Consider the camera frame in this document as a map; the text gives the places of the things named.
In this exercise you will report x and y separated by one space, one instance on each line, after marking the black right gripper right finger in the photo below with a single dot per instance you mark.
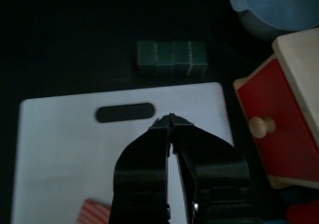
215 178

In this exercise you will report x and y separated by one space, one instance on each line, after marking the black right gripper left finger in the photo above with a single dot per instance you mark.
143 171

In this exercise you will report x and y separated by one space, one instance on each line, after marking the wooden drawer with red front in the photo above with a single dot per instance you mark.
282 118

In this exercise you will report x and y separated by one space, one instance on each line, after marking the light wooden drawer box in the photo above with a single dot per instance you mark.
301 69

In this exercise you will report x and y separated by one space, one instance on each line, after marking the white plastic cutting board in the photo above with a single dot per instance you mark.
75 153

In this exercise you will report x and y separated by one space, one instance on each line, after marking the red striped toy bacon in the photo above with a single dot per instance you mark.
94 212

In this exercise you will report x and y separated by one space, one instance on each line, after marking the red toy cup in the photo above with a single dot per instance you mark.
305 213

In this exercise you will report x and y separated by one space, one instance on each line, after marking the dark green toy block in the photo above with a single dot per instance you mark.
172 58

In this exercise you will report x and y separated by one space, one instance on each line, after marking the light blue toy pot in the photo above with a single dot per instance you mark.
278 6

